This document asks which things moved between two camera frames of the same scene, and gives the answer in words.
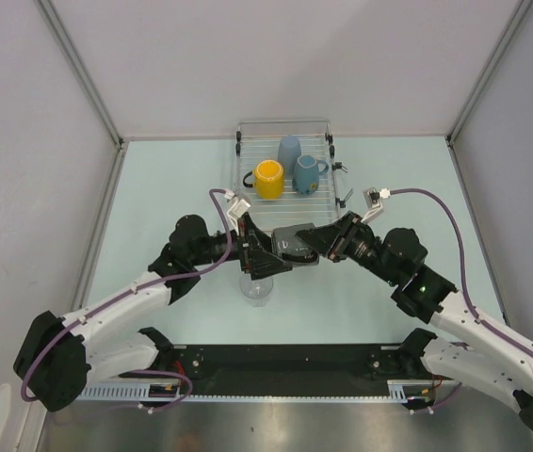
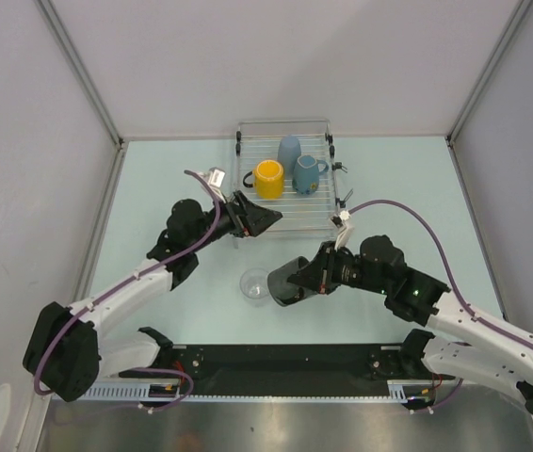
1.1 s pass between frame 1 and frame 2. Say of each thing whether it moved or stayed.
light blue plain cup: stayed
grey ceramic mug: moved
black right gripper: moved
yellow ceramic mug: stayed
